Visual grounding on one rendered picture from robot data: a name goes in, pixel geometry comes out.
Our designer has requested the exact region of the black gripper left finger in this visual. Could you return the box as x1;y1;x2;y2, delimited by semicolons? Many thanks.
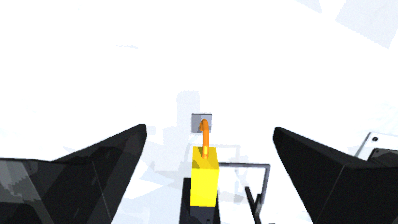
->
0;124;147;224

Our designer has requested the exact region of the yellow power plug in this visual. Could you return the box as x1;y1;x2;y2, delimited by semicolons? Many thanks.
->
190;119;220;224

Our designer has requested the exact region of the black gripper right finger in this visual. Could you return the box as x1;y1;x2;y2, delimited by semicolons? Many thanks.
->
272;127;398;224

